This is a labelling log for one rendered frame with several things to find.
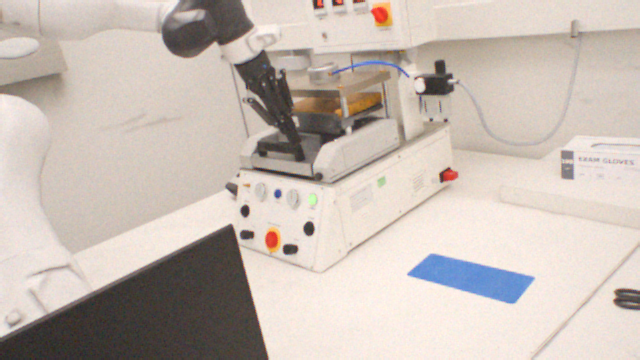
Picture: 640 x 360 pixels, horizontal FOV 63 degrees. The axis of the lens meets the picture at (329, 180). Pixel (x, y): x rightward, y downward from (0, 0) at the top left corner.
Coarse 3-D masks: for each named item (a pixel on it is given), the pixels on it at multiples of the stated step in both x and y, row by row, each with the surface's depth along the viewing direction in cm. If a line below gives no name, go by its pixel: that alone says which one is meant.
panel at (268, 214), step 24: (312, 192) 116; (240, 216) 135; (264, 216) 128; (288, 216) 122; (312, 216) 116; (240, 240) 134; (264, 240) 127; (288, 240) 121; (312, 240) 115; (312, 264) 115
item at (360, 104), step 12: (348, 96) 132; (360, 96) 130; (372, 96) 128; (300, 108) 129; (312, 108) 127; (324, 108) 124; (336, 108) 122; (348, 108) 123; (360, 108) 126; (372, 108) 129
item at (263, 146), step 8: (264, 144) 125; (272, 144) 122; (280, 144) 120; (288, 144) 119; (296, 144) 117; (264, 152) 128; (280, 152) 121; (288, 152) 119; (296, 152) 117; (296, 160) 118
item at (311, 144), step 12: (300, 144) 126; (312, 144) 123; (252, 156) 130; (264, 156) 127; (276, 156) 126; (288, 156) 124; (312, 156) 120; (276, 168) 125; (288, 168) 121; (300, 168) 118; (312, 168) 116
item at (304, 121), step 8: (296, 112) 128; (304, 112) 126; (312, 112) 124; (296, 120) 128; (304, 120) 126; (312, 120) 123; (320, 120) 121; (328, 120) 120; (336, 120) 118; (344, 120) 117; (352, 120) 119; (296, 128) 129; (304, 128) 127; (312, 128) 125; (320, 128) 123; (328, 128) 121; (336, 128) 119; (344, 128) 118
